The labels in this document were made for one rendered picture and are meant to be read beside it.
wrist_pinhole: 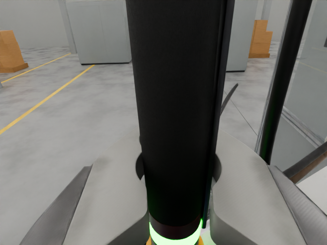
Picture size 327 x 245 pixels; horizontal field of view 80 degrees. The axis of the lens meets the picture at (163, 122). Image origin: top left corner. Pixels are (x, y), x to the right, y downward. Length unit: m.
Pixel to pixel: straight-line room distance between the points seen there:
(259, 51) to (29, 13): 11.97
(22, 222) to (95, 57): 6.27
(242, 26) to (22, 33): 12.24
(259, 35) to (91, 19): 5.75
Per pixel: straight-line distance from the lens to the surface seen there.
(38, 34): 14.38
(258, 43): 8.37
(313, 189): 0.56
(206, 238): 0.20
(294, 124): 1.36
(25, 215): 2.33
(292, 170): 0.28
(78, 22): 7.75
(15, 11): 14.82
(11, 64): 8.40
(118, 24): 7.37
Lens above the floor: 1.56
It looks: 29 degrees down
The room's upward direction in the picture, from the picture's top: 2 degrees counter-clockwise
